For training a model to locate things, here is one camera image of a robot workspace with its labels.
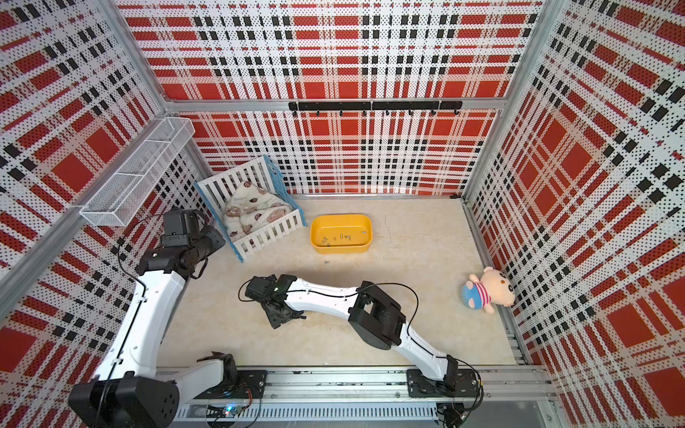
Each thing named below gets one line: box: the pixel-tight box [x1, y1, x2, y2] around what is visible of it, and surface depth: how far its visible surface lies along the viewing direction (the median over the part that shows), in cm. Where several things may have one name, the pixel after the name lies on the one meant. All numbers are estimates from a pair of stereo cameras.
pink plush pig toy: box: [461, 266, 516, 314], surface depth 86 cm
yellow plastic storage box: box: [310, 214, 373, 256], surface depth 110 cm
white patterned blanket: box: [222, 181, 293, 242], surface depth 112 cm
